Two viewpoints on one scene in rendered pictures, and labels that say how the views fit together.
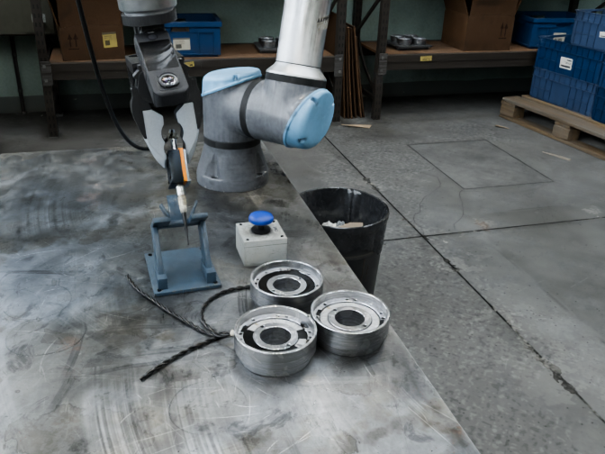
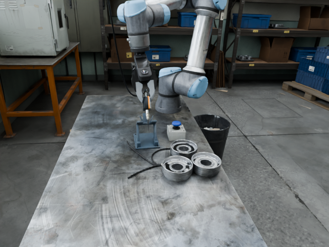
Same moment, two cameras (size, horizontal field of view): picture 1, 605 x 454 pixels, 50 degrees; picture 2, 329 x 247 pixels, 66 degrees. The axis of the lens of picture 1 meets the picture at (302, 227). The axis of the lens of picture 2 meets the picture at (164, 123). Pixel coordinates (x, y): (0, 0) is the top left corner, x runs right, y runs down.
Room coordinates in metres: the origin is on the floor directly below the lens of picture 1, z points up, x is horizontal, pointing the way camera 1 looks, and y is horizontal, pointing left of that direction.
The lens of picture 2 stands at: (-0.05, -0.03, 1.33)
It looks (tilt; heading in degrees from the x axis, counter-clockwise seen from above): 25 degrees down; 9
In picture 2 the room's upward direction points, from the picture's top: 2 degrees clockwise
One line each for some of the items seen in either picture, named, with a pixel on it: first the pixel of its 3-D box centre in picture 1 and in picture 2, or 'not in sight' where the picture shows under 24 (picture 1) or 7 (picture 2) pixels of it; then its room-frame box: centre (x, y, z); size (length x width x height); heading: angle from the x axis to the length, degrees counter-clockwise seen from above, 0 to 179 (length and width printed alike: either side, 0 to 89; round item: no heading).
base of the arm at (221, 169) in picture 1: (232, 156); (168, 100); (1.27, 0.15, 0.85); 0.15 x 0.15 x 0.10
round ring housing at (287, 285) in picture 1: (286, 289); (183, 150); (0.80, 0.02, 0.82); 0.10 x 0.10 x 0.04
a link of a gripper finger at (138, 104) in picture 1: (148, 106); (137, 80); (0.86, 0.22, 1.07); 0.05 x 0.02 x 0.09; 114
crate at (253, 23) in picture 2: not in sight; (250, 21); (4.79, -0.71, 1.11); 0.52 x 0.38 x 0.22; 107
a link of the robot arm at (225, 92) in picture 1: (234, 102); (170, 80); (1.27, 0.14, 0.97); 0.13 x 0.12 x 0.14; 60
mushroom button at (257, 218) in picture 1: (260, 227); (176, 127); (0.94, 0.07, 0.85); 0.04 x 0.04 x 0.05
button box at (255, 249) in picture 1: (260, 240); (176, 131); (0.94, 0.07, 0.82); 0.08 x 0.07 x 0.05; 17
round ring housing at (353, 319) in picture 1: (349, 322); (205, 164); (0.72, -0.07, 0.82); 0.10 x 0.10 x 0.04
